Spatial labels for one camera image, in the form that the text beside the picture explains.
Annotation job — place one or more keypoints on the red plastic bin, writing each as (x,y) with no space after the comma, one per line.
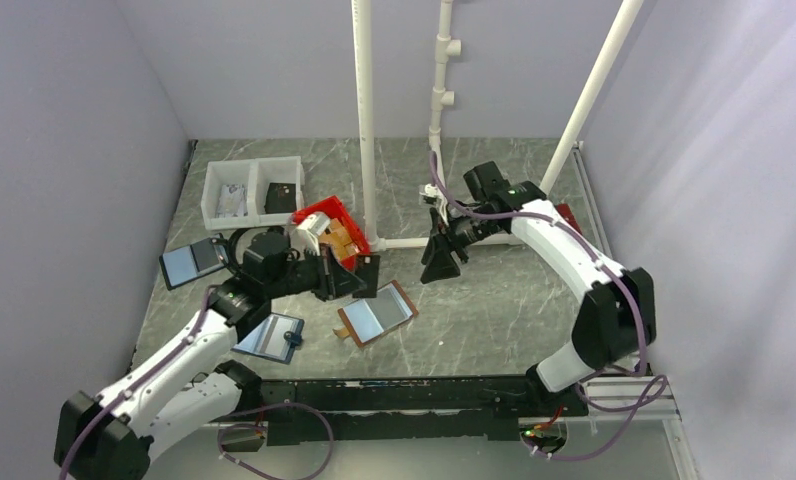
(335,209)

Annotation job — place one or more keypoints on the brown leather card holder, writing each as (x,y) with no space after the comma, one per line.
(365,320)

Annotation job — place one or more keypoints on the black card in tray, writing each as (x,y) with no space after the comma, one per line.
(281,198)

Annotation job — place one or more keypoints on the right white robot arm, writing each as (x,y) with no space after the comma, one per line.
(616,316)

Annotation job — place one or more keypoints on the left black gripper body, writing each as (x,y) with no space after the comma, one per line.
(299,276)

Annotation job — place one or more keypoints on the grey blue card holder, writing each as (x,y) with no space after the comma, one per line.
(188,263)

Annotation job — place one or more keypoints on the patterned card in tray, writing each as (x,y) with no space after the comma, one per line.
(232,201)

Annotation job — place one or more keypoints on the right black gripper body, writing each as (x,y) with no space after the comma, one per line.
(464,230)

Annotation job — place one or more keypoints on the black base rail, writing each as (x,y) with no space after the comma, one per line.
(494,407)

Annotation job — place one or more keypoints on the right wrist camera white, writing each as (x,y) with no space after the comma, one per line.
(431,196)

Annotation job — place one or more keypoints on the blue card holder open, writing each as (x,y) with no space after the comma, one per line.
(276,339)

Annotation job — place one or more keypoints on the white PVC pipe frame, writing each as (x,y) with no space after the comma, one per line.
(447,47)

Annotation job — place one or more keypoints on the brown items in bin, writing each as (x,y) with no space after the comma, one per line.
(338,238)

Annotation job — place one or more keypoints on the white divided tray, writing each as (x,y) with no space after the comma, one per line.
(255,174)

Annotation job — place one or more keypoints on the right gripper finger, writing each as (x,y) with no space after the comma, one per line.
(437,260)
(437,238)

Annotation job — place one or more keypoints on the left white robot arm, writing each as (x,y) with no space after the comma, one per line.
(118,432)

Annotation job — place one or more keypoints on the red card holder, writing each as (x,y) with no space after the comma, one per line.
(567,214)

